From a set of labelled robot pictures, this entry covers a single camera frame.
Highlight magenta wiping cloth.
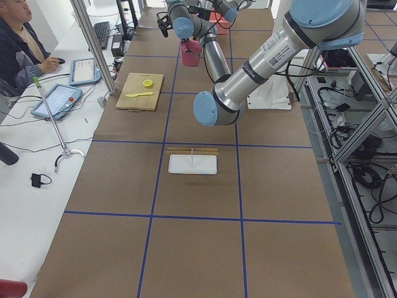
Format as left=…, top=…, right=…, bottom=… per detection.
left=181, top=40, right=202, bottom=67

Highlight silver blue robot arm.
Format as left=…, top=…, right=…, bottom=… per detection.
left=167, top=1, right=367, bottom=126

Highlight white rectangular tray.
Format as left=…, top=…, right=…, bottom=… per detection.
left=168, top=155, right=218, bottom=174

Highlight yellow plastic knife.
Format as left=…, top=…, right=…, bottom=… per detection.
left=125, top=91, right=154, bottom=97

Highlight yellow lemon slices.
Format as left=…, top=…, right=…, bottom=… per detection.
left=142, top=79, right=154, bottom=88

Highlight bamboo cutting board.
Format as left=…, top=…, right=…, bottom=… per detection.
left=116, top=73, right=164, bottom=111

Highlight pink plastic bin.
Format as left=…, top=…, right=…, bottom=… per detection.
left=209, top=11, right=230, bottom=35

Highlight black power adapter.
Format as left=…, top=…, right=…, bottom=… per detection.
left=111, top=34, right=124, bottom=57

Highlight metal grabber pole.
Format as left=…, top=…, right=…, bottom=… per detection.
left=33, top=76, right=86, bottom=173

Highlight blue teach pendant far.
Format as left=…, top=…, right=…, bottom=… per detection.
left=69, top=58, right=102, bottom=86

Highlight blue teach pendant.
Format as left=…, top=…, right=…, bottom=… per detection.
left=30, top=84, right=83, bottom=120
left=69, top=58, right=102, bottom=86

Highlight blue teach pendant near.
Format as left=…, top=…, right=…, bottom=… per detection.
left=30, top=84, right=83, bottom=120

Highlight black keyboard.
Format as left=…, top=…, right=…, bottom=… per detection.
left=93, top=22, right=110, bottom=50

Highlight seated person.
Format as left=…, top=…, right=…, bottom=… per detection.
left=1, top=1, right=65, bottom=97

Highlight red cylinder object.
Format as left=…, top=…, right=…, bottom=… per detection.
left=0, top=279, right=27, bottom=298

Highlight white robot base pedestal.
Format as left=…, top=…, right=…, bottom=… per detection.
left=247, top=75, right=292, bottom=110

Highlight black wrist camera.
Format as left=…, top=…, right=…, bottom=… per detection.
left=156, top=12, right=173, bottom=38

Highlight black small strap device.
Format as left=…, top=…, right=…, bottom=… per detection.
left=30, top=173, right=52, bottom=188

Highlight aluminium frame post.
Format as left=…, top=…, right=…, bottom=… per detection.
left=70, top=0, right=115, bottom=95

